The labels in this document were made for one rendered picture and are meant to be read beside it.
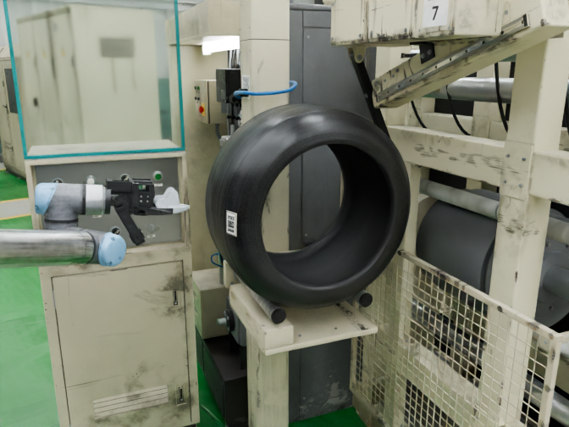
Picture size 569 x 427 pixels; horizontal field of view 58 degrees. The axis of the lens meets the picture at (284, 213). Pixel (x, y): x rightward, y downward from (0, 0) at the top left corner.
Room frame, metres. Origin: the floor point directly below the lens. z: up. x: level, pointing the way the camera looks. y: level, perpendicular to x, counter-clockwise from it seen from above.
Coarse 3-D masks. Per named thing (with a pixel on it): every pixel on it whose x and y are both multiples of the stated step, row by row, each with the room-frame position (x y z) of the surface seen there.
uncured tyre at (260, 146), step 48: (240, 144) 1.37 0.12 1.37; (288, 144) 1.30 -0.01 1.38; (336, 144) 1.65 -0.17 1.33; (384, 144) 1.41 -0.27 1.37; (240, 192) 1.27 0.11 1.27; (384, 192) 1.59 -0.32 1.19; (240, 240) 1.26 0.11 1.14; (336, 240) 1.66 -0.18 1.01; (384, 240) 1.42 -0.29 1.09; (288, 288) 1.30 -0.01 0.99; (336, 288) 1.35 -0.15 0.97
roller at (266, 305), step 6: (246, 288) 1.52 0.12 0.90; (252, 294) 1.46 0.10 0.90; (258, 300) 1.41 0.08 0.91; (264, 300) 1.39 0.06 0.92; (264, 306) 1.37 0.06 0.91; (270, 306) 1.34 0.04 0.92; (276, 306) 1.34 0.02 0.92; (270, 312) 1.32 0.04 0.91; (276, 312) 1.31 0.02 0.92; (282, 312) 1.32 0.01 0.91; (270, 318) 1.32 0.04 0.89; (276, 318) 1.31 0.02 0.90; (282, 318) 1.32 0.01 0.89
